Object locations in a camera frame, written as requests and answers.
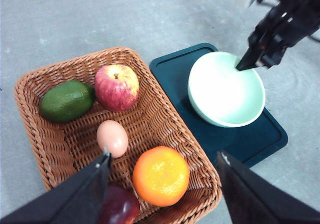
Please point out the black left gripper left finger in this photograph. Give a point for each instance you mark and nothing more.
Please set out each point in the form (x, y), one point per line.
(78, 200)

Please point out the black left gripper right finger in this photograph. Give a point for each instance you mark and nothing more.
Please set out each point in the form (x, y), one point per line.
(254, 199)

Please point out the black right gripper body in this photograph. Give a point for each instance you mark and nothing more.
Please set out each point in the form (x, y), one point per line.
(288, 23)

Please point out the light green ceramic bowl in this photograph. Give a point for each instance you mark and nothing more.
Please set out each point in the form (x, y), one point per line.
(223, 96)

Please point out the brown wicker basket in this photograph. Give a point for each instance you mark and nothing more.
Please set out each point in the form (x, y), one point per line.
(61, 148)

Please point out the beige egg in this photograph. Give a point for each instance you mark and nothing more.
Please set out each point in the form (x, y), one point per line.
(112, 136)

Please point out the dark red plum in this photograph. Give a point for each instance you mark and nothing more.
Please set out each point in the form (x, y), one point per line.
(120, 206)

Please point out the dark teal rectangular tray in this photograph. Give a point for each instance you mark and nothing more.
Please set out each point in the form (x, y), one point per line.
(249, 144)

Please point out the orange mandarin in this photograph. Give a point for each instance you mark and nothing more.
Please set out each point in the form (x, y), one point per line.
(161, 176)

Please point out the green avocado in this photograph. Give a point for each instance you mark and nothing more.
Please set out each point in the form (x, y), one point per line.
(67, 102)

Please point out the red yellow apple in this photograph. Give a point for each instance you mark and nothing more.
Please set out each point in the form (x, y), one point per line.
(117, 87)

